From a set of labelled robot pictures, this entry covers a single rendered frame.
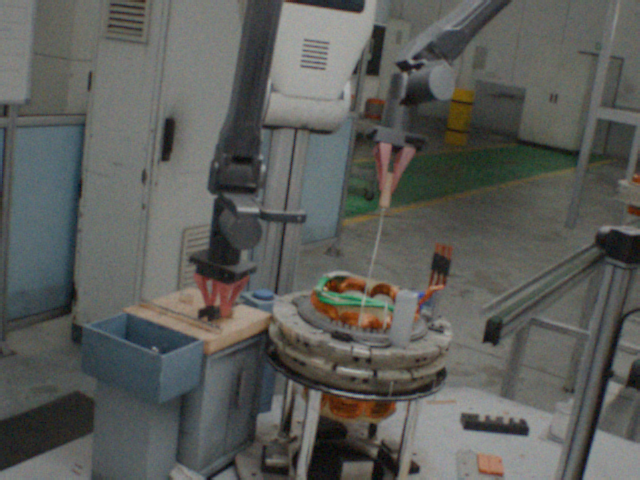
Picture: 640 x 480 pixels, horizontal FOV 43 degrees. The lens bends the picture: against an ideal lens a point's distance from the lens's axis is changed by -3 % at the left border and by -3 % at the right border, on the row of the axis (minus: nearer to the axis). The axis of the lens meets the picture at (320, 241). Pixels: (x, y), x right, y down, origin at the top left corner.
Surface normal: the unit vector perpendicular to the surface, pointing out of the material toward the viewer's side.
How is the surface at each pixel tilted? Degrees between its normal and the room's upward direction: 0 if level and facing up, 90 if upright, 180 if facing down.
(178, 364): 90
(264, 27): 98
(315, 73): 90
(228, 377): 90
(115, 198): 90
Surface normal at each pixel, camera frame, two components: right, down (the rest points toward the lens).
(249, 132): 0.33, 0.41
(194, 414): -0.48, 0.15
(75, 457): 0.14, -0.96
